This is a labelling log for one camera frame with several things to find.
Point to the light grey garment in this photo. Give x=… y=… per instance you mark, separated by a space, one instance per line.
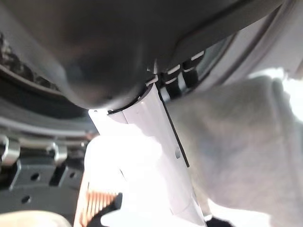
x=236 y=142

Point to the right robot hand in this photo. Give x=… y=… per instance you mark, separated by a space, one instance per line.
x=82 y=47

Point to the rectangular wicker laundry basket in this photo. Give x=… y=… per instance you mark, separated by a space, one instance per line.
x=94 y=201

